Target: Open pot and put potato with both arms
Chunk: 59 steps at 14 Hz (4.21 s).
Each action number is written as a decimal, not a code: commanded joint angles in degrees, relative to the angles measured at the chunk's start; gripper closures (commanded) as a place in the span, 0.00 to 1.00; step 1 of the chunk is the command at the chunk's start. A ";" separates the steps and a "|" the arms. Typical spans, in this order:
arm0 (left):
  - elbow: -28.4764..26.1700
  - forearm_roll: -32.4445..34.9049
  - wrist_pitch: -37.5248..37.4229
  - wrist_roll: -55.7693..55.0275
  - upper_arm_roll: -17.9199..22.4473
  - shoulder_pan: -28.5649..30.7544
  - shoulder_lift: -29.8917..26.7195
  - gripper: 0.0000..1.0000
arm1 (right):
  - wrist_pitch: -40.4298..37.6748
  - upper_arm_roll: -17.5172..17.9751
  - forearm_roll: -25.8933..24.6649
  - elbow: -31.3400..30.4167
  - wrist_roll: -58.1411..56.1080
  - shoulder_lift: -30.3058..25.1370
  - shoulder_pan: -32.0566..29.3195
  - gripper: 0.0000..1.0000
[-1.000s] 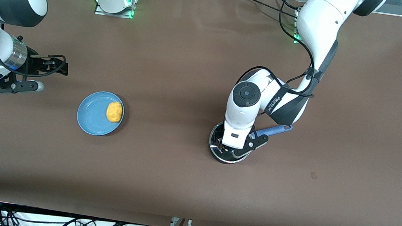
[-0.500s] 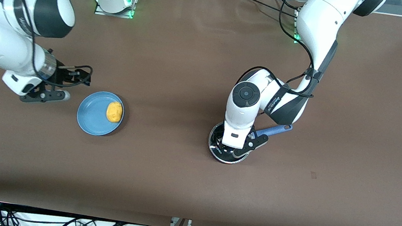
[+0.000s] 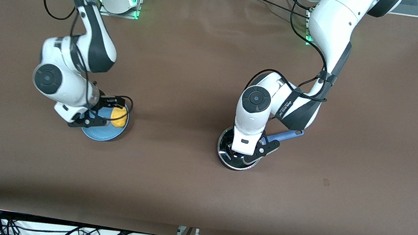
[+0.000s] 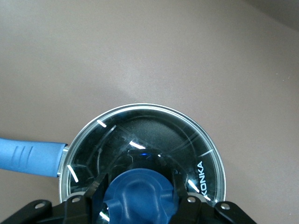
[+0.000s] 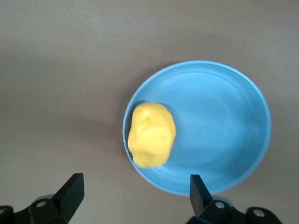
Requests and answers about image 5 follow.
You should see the blue round plate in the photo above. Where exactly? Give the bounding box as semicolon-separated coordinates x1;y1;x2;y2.
122;61;272;197

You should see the brown table cover sheet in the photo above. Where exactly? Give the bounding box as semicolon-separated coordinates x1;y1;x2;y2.
0;0;299;224

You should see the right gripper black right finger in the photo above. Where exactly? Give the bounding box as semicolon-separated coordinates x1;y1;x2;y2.
189;174;285;224

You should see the yellow potato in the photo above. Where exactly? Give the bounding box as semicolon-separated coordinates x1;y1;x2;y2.
127;101;177;169

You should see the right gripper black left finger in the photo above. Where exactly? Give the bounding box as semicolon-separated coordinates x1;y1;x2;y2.
0;172;85;224

